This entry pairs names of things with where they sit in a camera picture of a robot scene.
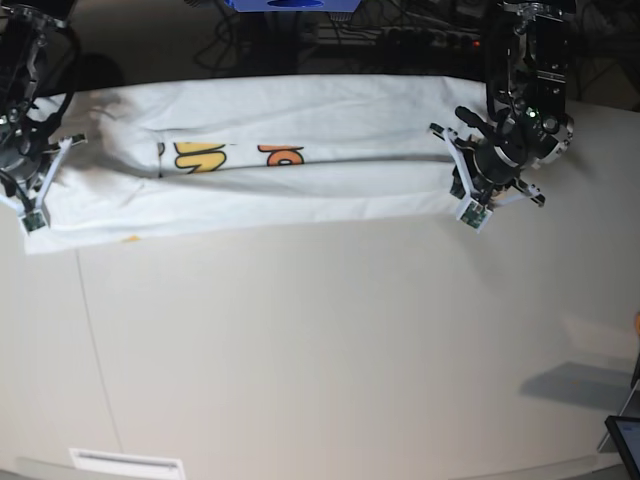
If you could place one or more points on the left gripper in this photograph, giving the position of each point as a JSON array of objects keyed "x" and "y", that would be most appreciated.
[{"x": 495, "y": 167}]

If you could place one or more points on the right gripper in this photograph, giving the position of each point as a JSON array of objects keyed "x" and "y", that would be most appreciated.
[{"x": 28, "y": 171}]

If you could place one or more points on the white printed T-shirt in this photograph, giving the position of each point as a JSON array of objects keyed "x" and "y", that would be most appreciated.
[{"x": 175, "y": 158}]

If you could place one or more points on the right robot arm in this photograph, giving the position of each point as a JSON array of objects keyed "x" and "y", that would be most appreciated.
[{"x": 26, "y": 28}]

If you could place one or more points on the black power strip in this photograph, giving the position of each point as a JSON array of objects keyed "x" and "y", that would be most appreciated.
[{"x": 432, "y": 38}]

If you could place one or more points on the black tablet device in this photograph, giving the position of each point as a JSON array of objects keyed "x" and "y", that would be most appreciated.
[{"x": 624, "y": 431}]

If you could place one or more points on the white paper label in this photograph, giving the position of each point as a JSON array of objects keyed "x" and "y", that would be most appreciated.
[{"x": 143, "y": 467}]

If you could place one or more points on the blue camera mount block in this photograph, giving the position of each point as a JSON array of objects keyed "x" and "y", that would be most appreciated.
[{"x": 348, "y": 6}]

